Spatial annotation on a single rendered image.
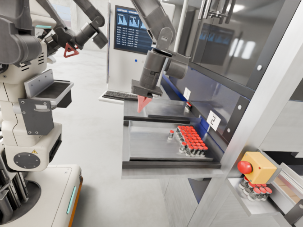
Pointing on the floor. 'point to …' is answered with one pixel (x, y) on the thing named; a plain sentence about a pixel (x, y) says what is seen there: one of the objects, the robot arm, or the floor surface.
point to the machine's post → (257, 117)
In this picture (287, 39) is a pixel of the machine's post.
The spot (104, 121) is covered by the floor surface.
